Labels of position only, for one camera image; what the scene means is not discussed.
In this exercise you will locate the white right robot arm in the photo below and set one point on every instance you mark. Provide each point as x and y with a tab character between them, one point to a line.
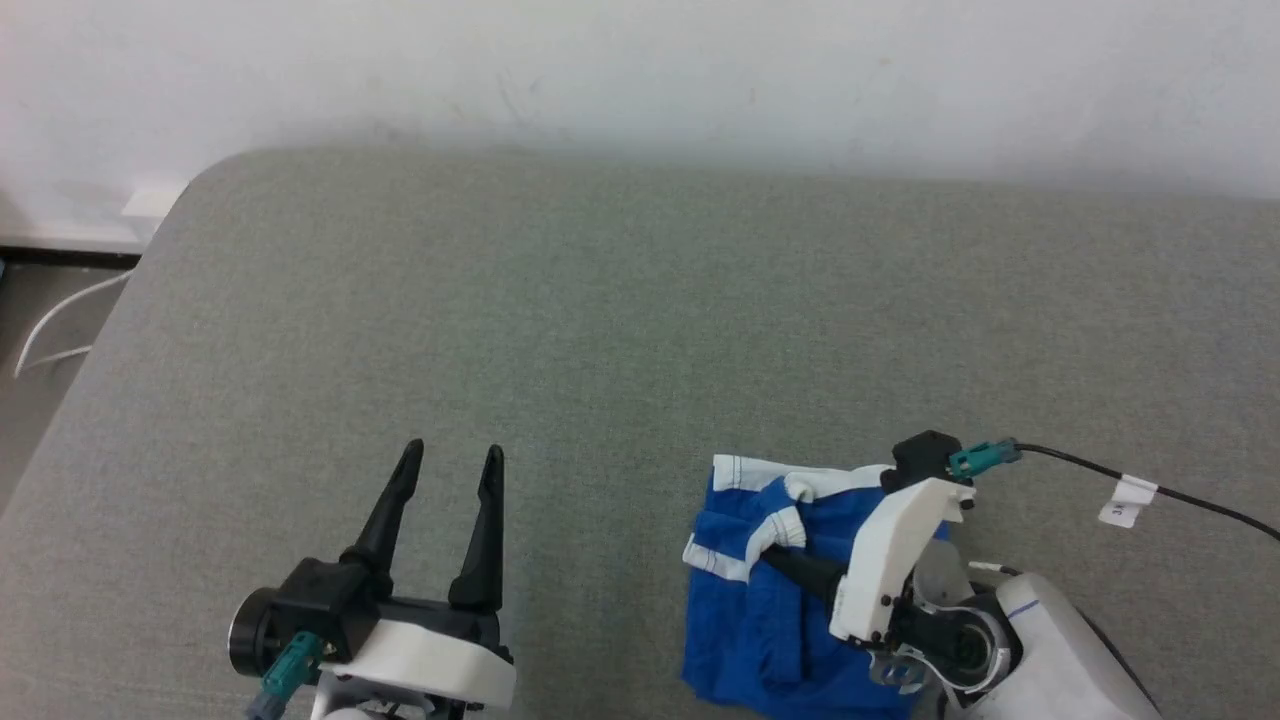
1060	650

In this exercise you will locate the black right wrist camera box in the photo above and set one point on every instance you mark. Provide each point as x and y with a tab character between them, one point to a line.
925	455

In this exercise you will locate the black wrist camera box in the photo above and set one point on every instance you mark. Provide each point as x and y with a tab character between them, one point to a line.
335	600
925	455

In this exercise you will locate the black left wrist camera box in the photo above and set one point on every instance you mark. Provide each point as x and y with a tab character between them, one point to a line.
335	600

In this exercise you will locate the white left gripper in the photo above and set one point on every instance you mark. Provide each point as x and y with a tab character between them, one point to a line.
430	660

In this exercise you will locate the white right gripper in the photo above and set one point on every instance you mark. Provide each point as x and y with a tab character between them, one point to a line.
890	560

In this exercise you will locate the black baseboard strip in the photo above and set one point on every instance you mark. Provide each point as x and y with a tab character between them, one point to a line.
60	256

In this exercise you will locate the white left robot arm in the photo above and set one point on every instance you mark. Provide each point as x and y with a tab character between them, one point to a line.
345	715

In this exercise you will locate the blue white-trimmed shorts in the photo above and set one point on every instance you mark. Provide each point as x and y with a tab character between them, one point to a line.
740	640

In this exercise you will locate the grey fabric sofa cushion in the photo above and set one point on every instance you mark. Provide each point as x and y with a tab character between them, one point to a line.
600	350

